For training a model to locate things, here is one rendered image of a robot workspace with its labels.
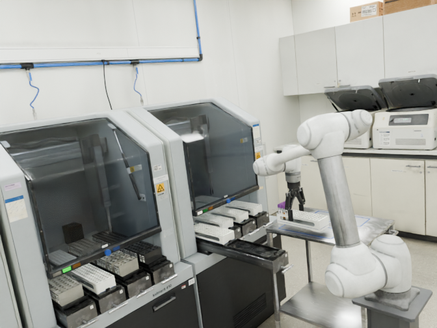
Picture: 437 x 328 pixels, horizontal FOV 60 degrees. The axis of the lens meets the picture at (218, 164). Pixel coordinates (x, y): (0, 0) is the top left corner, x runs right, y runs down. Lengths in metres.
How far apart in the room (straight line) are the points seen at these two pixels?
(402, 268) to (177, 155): 1.23
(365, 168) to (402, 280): 2.50
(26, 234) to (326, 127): 1.30
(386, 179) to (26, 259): 3.33
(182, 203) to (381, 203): 2.54
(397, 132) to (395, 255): 2.39
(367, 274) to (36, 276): 1.37
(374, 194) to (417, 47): 1.48
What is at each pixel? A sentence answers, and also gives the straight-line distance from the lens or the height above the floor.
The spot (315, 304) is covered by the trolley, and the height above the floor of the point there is 0.28.
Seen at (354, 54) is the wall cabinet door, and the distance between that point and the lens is 4.44.
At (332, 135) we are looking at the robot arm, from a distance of 1.60.
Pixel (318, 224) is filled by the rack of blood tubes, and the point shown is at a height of 0.90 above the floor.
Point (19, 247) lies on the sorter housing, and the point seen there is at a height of 1.14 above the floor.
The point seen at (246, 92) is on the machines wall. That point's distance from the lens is 4.32.
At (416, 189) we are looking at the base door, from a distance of 4.08.
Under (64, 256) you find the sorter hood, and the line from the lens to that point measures 1.86.
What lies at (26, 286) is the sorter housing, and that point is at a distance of 1.84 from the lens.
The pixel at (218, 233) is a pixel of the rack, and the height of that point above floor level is 0.86.
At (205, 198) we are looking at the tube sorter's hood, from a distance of 2.30.
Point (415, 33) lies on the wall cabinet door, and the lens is 4.23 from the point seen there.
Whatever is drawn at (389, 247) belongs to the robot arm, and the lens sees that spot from 1.76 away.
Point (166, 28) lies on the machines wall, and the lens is 3.64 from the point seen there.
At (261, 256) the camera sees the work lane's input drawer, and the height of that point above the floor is 0.81.
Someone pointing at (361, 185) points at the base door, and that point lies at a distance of 4.27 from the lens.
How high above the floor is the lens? 1.68
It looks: 11 degrees down
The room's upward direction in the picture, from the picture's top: 7 degrees counter-clockwise
